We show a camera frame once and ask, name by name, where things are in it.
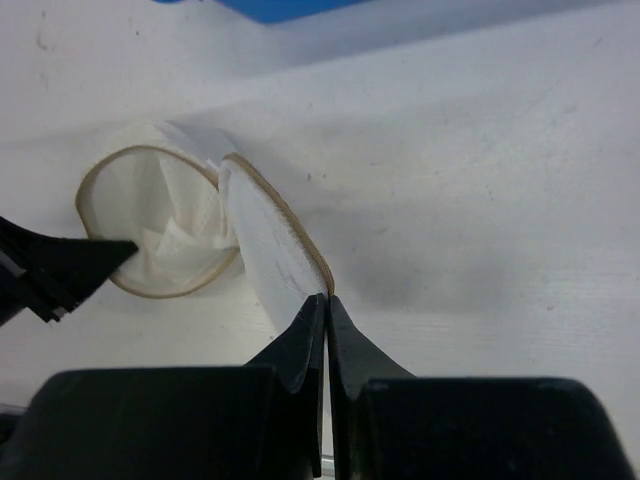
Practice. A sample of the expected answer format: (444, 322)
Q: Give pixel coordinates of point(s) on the white mesh laundry bag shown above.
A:
(193, 205)

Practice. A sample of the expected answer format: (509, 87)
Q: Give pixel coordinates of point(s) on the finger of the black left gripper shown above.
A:
(53, 276)

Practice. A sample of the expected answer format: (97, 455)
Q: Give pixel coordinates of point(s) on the blue plastic bin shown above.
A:
(263, 13)

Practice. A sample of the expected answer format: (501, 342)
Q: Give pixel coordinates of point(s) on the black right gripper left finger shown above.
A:
(284, 399)

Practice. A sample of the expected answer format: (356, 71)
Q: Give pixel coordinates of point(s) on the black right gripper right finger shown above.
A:
(375, 405)

